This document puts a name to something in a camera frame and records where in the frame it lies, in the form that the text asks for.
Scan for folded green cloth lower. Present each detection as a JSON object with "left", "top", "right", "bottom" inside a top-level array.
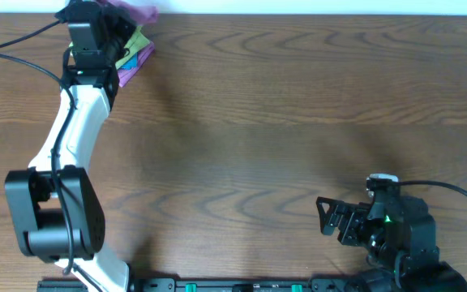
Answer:
[{"left": 69, "top": 26, "right": 151, "bottom": 70}]

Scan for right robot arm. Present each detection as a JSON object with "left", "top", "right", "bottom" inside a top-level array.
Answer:
[{"left": 316, "top": 195, "right": 467, "bottom": 292}]

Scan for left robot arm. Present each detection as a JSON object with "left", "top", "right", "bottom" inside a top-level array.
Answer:
[{"left": 4, "top": 1, "right": 136, "bottom": 291}]

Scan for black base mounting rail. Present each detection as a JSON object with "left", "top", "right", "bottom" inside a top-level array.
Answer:
[{"left": 36, "top": 277, "right": 360, "bottom": 292}]

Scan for purple microfiber cloth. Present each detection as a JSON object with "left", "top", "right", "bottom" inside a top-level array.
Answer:
[{"left": 102, "top": 0, "right": 159, "bottom": 25}]

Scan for folded blue cloth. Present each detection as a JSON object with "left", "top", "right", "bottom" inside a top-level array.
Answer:
[{"left": 120, "top": 54, "right": 138, "bottom": 70}]

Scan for folded purple cloth bottom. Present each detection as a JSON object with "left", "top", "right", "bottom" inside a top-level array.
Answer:
[{"left": 118, "top": 42, "right": 155, "bottom": 88}]

